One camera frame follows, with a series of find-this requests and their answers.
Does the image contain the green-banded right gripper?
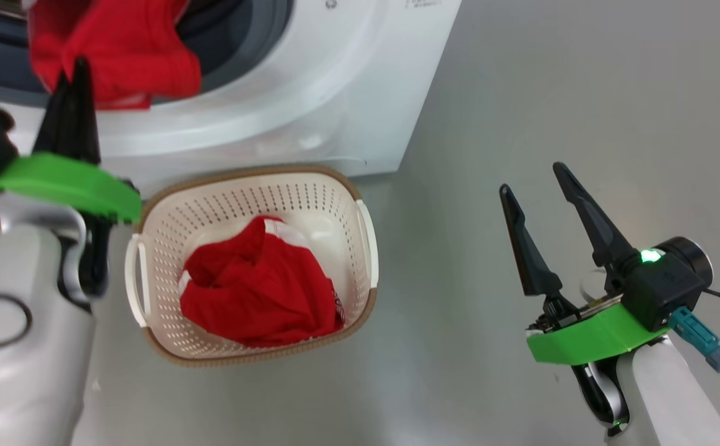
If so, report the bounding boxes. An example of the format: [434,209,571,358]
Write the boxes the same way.
[498,162,670,365]

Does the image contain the white front-load washing machine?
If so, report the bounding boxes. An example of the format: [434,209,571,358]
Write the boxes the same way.
[0,0,463,190]

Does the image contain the red shorts with white stripes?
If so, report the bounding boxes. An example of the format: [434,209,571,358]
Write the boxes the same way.
[178,214,347,349]

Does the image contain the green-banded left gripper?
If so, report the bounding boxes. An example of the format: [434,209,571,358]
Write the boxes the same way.
[0,56,142,225]

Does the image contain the red garment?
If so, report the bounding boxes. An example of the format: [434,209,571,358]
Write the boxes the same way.
[27,0,203,112]

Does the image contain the teal cable connector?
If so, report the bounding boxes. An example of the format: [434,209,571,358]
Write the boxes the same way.
[669,306,720,373]

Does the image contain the cream basket with brown rim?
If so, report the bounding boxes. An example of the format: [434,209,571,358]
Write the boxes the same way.
[124,164,380,368]

